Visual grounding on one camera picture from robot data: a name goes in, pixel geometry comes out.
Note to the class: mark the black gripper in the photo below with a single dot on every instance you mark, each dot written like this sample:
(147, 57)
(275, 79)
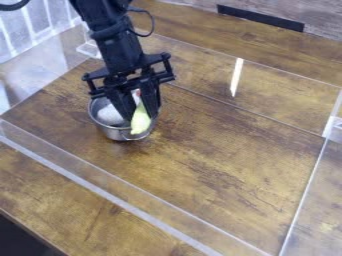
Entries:
(130, 69)

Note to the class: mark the green handled metal spoon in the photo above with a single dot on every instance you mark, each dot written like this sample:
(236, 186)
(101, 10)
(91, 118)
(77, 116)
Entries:
(140, 121)

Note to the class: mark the small silver metal pot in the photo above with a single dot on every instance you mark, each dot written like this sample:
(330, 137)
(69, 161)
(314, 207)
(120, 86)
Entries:
(112, 132)

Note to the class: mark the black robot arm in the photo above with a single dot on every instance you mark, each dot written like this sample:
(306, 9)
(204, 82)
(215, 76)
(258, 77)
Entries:
(103, 14)

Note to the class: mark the white red mushroom toy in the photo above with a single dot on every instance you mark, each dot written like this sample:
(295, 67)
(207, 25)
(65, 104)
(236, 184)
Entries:
(110, 117)

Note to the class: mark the black strip on table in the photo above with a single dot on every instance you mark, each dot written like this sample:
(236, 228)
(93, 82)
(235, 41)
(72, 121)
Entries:
(260, 18)

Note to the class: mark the clear acrylic bracket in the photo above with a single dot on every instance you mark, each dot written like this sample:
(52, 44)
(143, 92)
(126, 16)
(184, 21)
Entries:
(88, 47)

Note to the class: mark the clear acrylic enclosure wall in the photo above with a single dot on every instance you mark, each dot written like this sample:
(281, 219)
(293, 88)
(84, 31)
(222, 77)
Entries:
(178, 222)

